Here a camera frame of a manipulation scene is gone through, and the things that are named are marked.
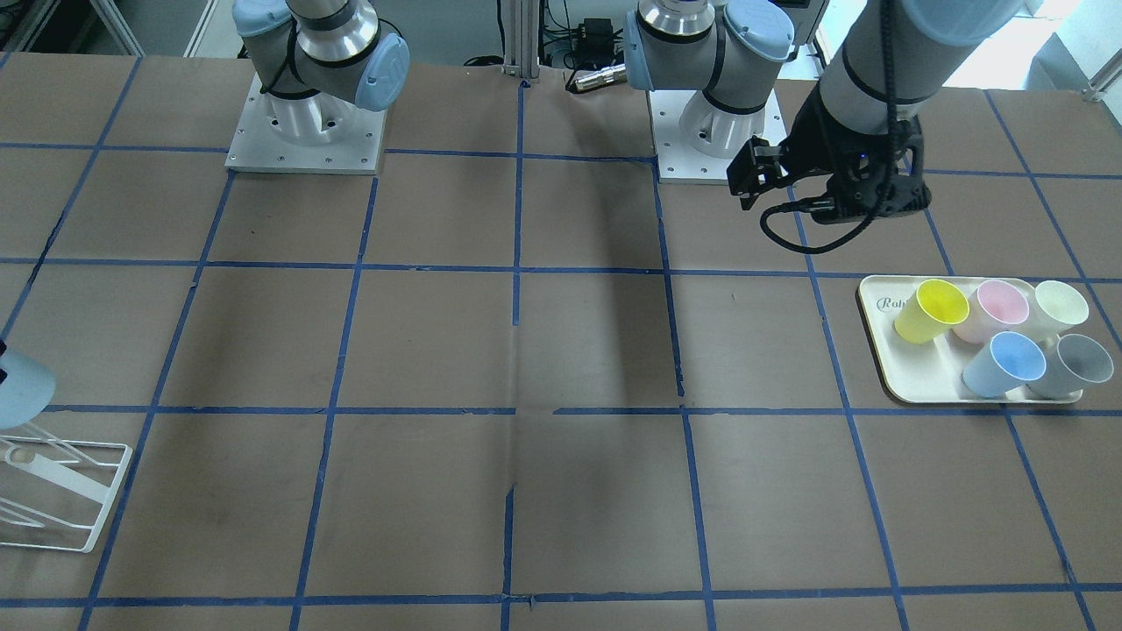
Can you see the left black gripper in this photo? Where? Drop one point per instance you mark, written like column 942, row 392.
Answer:
column 813, row 149

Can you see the light blue ikea cup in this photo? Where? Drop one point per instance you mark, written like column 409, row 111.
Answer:
column 27, row 387

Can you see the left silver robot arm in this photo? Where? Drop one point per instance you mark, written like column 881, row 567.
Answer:
column 859, row 125

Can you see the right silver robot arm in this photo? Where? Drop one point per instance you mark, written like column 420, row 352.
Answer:
column 319, row 62

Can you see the yellow plastic cup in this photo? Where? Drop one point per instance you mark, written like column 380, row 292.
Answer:
column 935, row 307

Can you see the pink plastic cup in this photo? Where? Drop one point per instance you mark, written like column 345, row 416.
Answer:
column 995, row 306

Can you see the cream white cup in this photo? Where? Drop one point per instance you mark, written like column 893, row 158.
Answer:
column 1055, row 307

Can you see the grey plastic cup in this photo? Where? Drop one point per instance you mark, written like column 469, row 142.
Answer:
column 1073, row 363

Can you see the silver flashlight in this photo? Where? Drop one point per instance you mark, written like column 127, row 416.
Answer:
column 582, row 82

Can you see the cream plastic tray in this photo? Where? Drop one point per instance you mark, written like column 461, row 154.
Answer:
column 929, row 373

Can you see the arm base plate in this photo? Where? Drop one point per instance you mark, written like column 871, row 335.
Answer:
column 318, row 135
column 695, row 142

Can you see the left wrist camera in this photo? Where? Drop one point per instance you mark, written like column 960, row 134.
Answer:
column 847, row 200

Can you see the aluminium frame post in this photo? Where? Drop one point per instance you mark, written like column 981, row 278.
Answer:
column 521, row 23

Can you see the white wire cup rack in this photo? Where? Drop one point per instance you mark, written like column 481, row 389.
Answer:
column 58, row 494

